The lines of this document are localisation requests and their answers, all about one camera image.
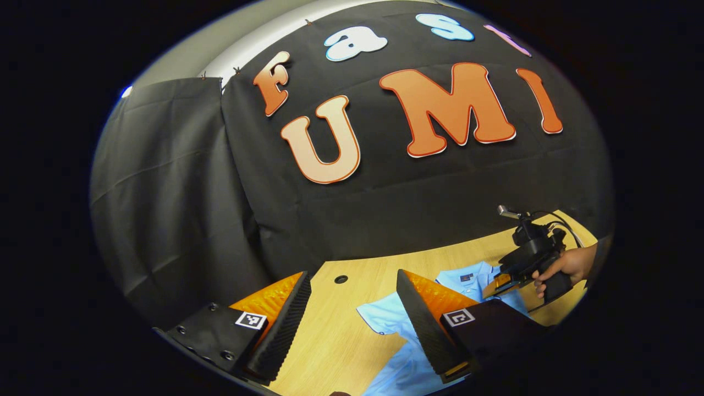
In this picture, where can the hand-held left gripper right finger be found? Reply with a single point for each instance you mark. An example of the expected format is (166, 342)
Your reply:
(426, 330)

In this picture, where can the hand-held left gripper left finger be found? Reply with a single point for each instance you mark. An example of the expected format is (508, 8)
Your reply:
(283, 330)

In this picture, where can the light blue T-shirt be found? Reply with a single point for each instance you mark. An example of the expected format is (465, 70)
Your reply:
(396, 319)

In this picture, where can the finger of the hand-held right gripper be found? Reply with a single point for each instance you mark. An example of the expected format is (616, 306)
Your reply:
(501, 285)

